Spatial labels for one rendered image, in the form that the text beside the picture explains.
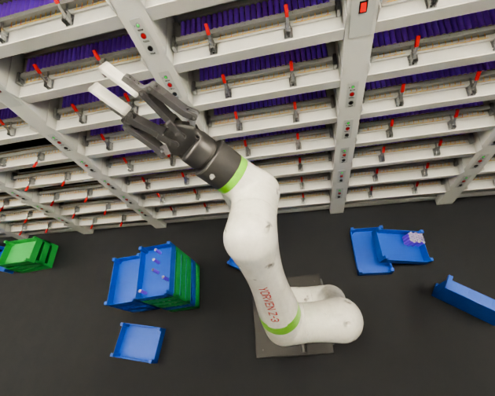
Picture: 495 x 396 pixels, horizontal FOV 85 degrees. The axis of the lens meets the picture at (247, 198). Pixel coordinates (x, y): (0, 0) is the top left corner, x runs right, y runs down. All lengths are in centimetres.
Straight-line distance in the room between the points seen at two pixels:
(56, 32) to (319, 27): 87
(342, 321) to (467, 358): 121
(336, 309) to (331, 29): 87
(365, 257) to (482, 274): 63
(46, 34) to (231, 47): 62
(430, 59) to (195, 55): 85
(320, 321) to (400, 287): 115
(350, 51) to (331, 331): 91
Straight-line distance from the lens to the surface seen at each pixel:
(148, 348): 212
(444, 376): 194
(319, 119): 130
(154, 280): 172
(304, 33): 107
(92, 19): 116
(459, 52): 132
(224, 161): 54
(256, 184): 57
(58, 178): 206
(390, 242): 195
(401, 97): 135
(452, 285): 182
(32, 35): 130
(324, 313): 85
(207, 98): 123
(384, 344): 187
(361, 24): 108
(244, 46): 108
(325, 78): 118
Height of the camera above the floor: 183
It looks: 57 degrees down
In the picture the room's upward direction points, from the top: 23 degrees counter-clockwise
